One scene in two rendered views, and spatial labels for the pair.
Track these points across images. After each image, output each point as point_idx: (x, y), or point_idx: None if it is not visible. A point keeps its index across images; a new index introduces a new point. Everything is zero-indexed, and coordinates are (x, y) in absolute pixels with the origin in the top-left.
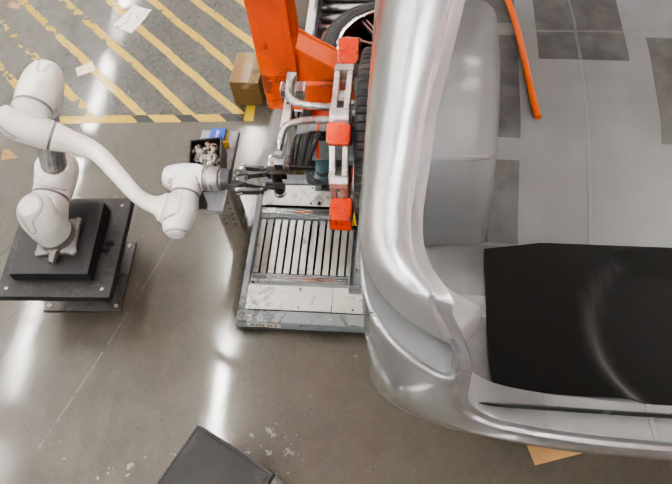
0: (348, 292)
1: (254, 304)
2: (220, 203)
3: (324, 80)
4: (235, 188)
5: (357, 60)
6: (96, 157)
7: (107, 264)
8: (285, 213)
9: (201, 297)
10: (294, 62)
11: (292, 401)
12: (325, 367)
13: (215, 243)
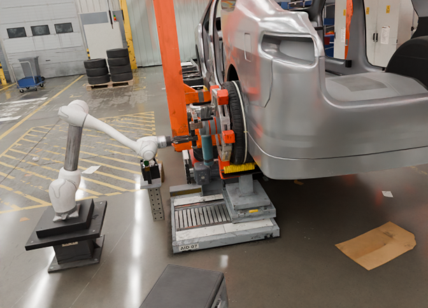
0: (232, 224)
1: (181, 238)
2: (158, 181)
3: None
4: (174, 141)
5: None
6: (106, 127)
7: (95, 222)
8: (187, 206)
9: (148, 247)
10: (186, 119)
11: None
12: (230, 259)
13: (151, 227)
